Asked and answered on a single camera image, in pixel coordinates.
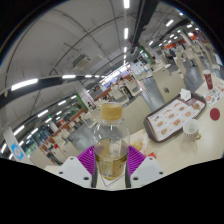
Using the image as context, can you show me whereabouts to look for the white patterned mug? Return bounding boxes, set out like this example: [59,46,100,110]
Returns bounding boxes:
[182,119,203,142]

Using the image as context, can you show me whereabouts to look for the ceiling strip lights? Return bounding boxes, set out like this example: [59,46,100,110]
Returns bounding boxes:
[0,0,201,154]

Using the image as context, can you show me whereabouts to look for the dark food tray, paper liner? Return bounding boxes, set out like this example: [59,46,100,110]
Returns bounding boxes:
[143,92,208,144]

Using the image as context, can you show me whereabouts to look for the ceiling air conditioner unit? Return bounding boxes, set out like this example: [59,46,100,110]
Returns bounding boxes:
[71,54,92,71]

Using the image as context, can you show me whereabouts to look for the clear bottle with yellow drink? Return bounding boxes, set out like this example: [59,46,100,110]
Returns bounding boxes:
[92,101,131,182]

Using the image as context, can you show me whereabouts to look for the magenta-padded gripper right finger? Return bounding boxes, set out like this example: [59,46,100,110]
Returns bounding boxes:
[124,145,165,189]

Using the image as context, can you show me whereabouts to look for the clear plastic bag with food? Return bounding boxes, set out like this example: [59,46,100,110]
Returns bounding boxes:
[129,131,149,156]

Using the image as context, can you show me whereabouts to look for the blue square sign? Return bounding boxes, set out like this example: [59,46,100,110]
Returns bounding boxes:
[10,143,25,161]

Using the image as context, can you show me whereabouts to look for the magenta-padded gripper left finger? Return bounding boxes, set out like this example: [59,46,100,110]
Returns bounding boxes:
[56,145,99,189]

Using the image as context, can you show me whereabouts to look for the beige canteen chairs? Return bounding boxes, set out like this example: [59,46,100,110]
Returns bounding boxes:
[39,43,224,168]

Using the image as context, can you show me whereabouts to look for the white paper napkin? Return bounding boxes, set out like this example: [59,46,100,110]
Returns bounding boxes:
[179,88,193,102]

